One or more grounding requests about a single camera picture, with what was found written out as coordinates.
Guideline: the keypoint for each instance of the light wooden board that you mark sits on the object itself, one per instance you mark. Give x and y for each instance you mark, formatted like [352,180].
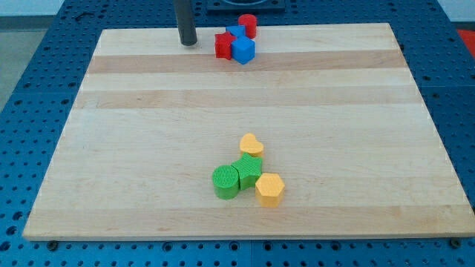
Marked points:
[336,107]

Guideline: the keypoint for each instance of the yellow hexagon block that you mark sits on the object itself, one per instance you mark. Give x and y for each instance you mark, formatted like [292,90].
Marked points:
[269,190]

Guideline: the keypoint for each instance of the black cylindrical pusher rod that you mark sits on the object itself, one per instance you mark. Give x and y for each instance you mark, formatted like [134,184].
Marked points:
[185,22]

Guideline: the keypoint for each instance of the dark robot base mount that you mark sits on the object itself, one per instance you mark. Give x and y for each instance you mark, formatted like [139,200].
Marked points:
[247,6]

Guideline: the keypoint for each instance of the blue block behind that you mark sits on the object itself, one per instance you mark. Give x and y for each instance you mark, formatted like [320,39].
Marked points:
[236,30]

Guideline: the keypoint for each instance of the red cylinder block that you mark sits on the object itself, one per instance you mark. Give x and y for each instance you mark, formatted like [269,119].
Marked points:
[250,22]

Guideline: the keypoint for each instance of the green star block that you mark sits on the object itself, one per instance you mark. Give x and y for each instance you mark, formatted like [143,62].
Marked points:
[249,170]

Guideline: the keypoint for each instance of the yellow heart block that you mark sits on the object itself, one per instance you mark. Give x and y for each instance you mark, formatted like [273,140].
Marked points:
[250,145]

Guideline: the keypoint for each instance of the red star block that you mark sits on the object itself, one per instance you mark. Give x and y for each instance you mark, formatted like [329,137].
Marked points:
[223,45]

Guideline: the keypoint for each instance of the blue cube block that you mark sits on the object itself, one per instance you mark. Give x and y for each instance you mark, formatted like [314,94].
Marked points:
[243,50]

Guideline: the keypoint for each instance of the green cylinder block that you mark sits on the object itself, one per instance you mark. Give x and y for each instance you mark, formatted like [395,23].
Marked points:
[225,180]

